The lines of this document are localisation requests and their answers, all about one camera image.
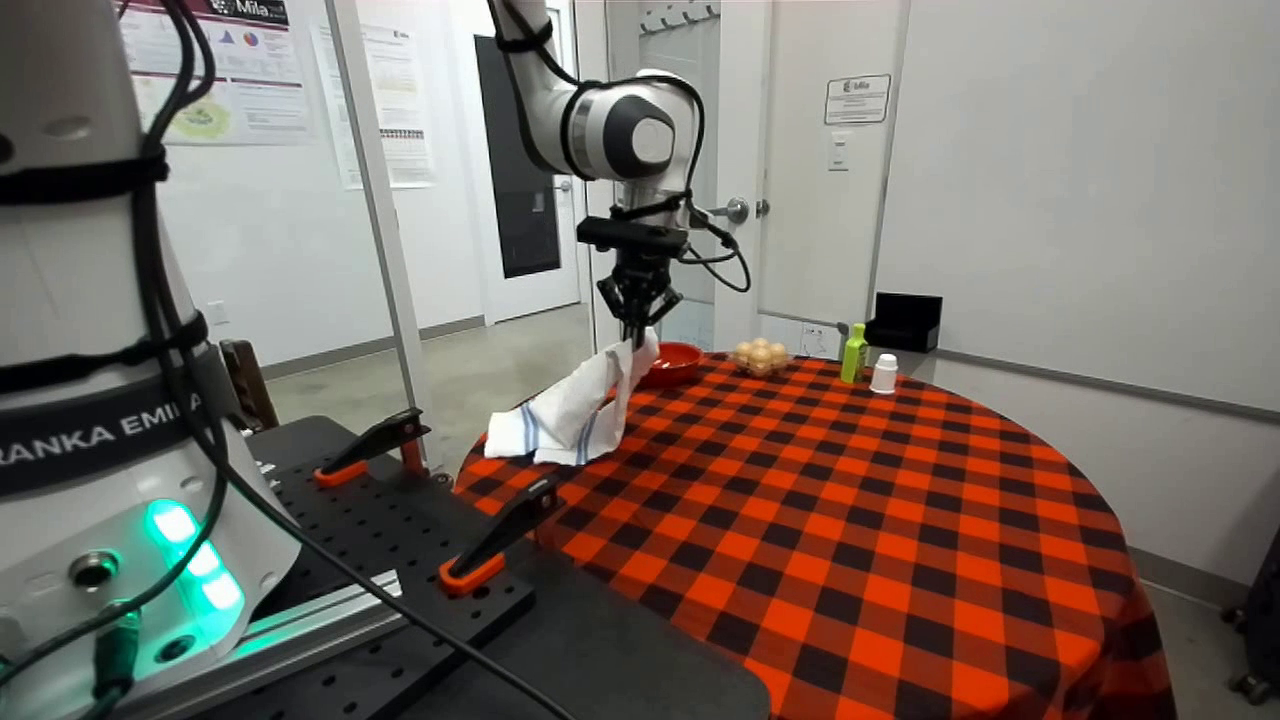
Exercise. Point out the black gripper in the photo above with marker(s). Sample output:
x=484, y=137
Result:
x=642, y=269

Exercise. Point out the white towel with blue stripes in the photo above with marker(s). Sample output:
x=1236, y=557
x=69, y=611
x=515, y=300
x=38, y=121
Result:
x=576, y=419

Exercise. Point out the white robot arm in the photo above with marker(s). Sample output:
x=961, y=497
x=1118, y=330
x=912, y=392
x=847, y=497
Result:
x=139, y=534

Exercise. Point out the red bowl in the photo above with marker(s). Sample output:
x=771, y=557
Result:
x=672, y=365

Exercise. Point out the green bottle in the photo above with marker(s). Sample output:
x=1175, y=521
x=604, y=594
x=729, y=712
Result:
x=854, y=354

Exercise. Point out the white small bottle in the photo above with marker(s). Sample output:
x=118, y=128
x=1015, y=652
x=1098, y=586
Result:
x=885, y=372

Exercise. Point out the black orange clamp far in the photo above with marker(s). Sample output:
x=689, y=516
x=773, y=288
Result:
x=392, y=435

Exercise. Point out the black orange clamp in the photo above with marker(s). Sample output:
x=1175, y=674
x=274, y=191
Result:
x=484, y=557
x=392, y=435

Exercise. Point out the black orange clamp near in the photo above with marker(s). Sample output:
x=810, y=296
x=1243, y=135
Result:
x=484, y=557

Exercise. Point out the white door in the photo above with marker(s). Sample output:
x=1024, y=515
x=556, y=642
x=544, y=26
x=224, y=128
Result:
x=813, y=255

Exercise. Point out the black perforated mounting board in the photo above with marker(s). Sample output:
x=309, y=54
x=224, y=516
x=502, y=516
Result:
x=325, y=648

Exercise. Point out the orange black plaid tablecloth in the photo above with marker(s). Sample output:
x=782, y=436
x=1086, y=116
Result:
x=871, y=557

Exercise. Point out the silver door handle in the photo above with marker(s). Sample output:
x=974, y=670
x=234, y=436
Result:
x=740, y=210

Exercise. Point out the black wall box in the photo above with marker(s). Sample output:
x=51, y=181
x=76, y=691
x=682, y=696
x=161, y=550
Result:
x=907, y=322

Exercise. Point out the white wall sign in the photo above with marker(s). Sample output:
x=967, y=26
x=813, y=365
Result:
x=854, y=101

